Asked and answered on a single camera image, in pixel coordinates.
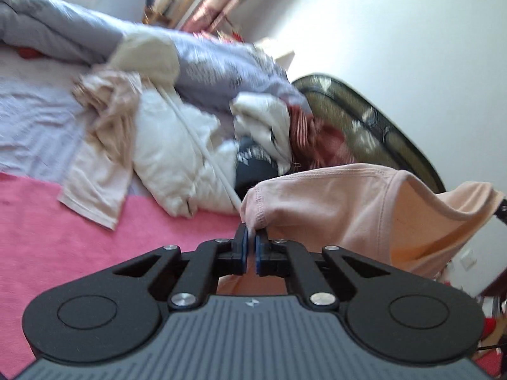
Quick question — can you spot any cream white garment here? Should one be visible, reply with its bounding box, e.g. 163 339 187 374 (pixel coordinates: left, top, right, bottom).
132 87 242 218

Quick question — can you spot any white wall outlet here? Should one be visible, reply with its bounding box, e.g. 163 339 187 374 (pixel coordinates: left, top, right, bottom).
461 247 478 272

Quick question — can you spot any cream pillow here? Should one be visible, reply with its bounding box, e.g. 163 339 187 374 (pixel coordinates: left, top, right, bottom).
107 32 181 88

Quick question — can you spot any peach t-shirt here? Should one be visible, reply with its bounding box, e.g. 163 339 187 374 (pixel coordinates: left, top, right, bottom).
216 163 505 297

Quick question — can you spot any pink blanket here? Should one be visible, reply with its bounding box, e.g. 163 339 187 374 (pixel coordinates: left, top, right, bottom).
0 172 244 378

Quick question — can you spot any grey patterned duvet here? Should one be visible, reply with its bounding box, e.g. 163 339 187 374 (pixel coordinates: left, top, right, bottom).
0 0 313 115

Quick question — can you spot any beige crumpled garment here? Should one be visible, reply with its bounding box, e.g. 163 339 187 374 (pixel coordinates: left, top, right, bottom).
59 69 145 230

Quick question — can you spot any white crumpled cloth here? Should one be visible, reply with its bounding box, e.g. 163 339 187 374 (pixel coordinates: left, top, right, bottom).
230 92 296 167

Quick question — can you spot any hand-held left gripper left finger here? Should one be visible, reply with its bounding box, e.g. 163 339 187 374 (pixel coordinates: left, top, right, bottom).
113 224 250 311

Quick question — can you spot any black metal headboard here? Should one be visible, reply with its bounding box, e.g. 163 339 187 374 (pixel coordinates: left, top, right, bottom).
291 73 448 194

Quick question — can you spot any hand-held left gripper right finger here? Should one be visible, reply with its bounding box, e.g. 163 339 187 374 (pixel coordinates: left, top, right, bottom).
254 227 391 311

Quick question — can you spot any grey chair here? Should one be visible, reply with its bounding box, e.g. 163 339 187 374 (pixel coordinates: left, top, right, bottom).
93 0 147 22

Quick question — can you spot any red plaid cloth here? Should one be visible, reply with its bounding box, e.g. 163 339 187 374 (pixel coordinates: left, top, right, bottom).
287 103 353 171

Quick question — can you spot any black printed garment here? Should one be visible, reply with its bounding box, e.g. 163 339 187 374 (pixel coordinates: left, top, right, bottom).
234 136 294 202

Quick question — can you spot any small red cloth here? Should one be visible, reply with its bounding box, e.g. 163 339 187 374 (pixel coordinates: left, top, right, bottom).
16 45 42 60

